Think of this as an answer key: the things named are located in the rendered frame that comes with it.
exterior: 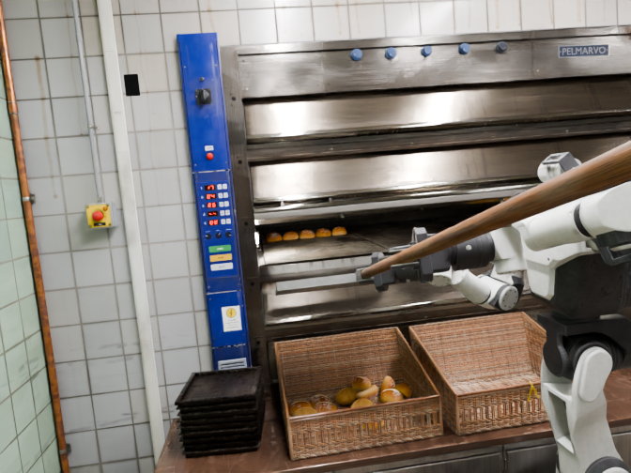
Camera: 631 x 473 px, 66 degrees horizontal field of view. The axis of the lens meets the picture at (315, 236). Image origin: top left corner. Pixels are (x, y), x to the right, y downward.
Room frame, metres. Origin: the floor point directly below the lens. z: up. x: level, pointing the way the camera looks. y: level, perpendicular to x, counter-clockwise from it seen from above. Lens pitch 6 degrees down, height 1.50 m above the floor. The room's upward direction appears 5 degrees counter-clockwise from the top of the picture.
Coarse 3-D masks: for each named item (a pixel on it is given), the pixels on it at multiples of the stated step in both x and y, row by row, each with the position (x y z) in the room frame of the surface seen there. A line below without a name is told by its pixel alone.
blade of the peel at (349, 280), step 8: (304, 280) 1.55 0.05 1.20; (312, 280) 1.55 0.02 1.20; (320, 280) 1.56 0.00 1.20; (328, 280) 1.56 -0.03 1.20; (336, 280) 1.56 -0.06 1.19; (344, 280) 1.56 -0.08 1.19; (352, 280) 1.57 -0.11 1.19; (280, 288) 1.54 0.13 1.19; (288, 288) 1.54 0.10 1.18; (296, 288) 1.54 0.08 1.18; (304, 288) 1.59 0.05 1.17; (312, 288) 1.65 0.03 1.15; (320, 288) 1.73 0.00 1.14; (328, 288) 1.81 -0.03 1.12; (336, 288) 1.90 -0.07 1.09
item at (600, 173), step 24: (624, 144) 0.41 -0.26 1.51; (576, 168) 0.47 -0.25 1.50; (600, 168) 0.43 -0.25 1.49; (624, 168) 0.40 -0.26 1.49; (528, 192) 0.55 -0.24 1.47; (552, 192) 0.50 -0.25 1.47; (576, 192) 0.47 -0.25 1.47; (480, 216) 0.67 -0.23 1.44; (504, 216) 0.60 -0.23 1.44; (528, 216) 0.57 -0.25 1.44; (432, 240) 0.85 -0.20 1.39; (456, 240) 0.76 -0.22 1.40; (384, 264) 1.20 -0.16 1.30
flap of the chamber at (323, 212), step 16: (496, 192) 2.04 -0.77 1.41; (512, 192) 2.05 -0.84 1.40; (320, 208) 1.96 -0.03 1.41; (336, 208) 1.96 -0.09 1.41; (352, 208) 1.97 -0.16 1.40; (368, 208) 1.98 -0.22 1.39; (384, 208) 2.01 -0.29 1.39; (400, 208) 2.08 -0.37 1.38; (416, 208) 2.15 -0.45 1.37; (256, 224) 2.11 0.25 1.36
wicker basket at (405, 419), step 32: (288, 352) 2.04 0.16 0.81; (320, 352) 2.05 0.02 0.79; (352, 352) 2.06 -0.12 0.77; (288, 384) 2.00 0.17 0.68; (320, 384) 2.01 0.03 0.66; (416, 384) 1.89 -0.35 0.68; (288, 416) 1.59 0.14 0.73; (320, 416) 1.60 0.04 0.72; (352, 416) 1.61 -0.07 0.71; (384, 416) 1.63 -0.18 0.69; (416, 416) 1.80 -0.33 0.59; (288, 448) 1.65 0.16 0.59; (320, 448) 1.60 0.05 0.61; (352, 448) 1.61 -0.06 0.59
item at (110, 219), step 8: (88, 208) 1.93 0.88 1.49; (96, 208) 1.93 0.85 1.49; (112, 208) 1.95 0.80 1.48; (88, 216) 1.93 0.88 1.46; (104, 216) 1.93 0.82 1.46; (112, 216) 1.94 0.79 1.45; (88, 224) 1.92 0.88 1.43; (96, 224) 1.93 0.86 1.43; (104, 224) 1.93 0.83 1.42; (112, 224) 1.94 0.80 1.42
